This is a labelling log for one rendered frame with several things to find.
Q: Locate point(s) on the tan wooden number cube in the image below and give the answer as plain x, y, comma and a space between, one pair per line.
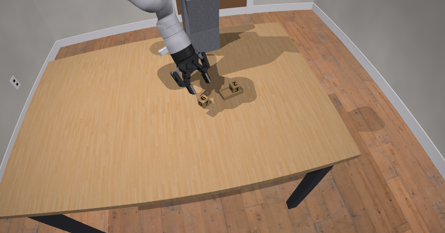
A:
203, 101
234, 86

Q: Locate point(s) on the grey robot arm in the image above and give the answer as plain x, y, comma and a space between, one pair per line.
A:
168, 24

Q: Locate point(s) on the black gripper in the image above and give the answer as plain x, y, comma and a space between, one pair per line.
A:
187, 61

